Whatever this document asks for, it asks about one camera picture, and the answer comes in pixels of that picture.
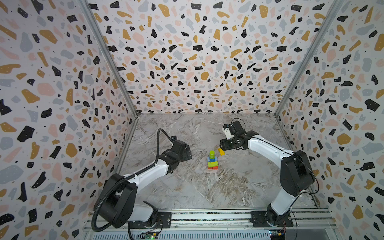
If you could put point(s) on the aluminium right corner post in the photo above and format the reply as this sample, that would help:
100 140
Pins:
331 14

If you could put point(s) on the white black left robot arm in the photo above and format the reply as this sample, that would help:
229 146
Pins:
117 205

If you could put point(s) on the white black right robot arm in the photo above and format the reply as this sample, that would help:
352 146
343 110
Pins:
296 174

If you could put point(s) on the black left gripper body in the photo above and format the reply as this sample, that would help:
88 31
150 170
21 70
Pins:
184 157

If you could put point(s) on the lime green cylinder block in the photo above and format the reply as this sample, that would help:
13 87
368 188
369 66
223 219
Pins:
212 154

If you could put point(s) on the yellow triangular wood block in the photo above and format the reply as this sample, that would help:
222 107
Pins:
222 153

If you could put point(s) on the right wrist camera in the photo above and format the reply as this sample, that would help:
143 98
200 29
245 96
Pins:
227 131

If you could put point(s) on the lime green rectangular block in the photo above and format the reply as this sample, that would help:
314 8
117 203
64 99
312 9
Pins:
213 164

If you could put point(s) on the aluminium corner post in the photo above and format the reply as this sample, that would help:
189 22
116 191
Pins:
84 5
331 14

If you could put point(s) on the aluminium left corner post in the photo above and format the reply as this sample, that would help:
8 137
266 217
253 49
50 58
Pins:
84 5

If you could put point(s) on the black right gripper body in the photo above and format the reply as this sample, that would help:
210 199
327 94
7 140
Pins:
227 143

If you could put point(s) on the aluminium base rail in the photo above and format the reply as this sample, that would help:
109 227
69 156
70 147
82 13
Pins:
225 224

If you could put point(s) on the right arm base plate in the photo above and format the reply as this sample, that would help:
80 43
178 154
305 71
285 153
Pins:
265 219

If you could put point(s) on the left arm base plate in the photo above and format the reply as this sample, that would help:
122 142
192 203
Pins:
159 220

